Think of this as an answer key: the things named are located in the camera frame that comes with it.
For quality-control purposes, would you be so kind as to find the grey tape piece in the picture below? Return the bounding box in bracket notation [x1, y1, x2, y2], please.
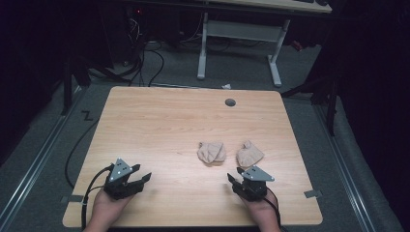
[60, 194, 85, 204]
[304, 188, 324, 199]

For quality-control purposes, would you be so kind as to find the metal floor rail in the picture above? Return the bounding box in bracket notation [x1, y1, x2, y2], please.
[0, 86, 85, 228]
[312, 102, 377, 232]

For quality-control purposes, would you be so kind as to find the bundle of black cables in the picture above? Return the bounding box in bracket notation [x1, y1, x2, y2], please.
[126, 15, 166, 88]

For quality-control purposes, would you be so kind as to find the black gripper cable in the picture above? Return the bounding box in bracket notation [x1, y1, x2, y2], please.
[80, 163, 116, 231]
[263, 187, 282, 230]

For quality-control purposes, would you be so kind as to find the person's left hand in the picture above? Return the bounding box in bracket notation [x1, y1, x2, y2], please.
[91, 188, 135, 226]

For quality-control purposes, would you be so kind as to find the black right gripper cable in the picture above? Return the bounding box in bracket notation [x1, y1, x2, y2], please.
[263, 187, 282, 230]

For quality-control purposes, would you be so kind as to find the white-legged wooden desk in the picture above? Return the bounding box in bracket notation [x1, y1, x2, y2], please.
[122, 0, 334, 88]

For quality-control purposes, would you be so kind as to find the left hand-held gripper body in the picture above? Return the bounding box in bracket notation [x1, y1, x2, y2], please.
[102, 158, 145, 201]

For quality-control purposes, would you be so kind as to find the black metal stand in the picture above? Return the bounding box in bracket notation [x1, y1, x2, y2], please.
[59, 54, 133, 117]
[279, 72, 341, 137]

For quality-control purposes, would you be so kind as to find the beige sock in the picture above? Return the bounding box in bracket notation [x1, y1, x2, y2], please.
[235, 139, 266, 169]
[196, 140, 227, 165]

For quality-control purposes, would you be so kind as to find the person's right hand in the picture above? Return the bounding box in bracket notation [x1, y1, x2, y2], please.
[241, 192, 278, 226]

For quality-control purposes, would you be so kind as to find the black floor cable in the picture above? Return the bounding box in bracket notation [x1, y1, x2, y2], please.
[64, 118, 101, 189]

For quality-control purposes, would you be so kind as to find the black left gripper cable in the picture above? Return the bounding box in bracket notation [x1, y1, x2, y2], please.
[80, 163, 116, 231]

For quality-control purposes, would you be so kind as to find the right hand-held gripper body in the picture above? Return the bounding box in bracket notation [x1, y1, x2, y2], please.
[231, 164, 276, 203]

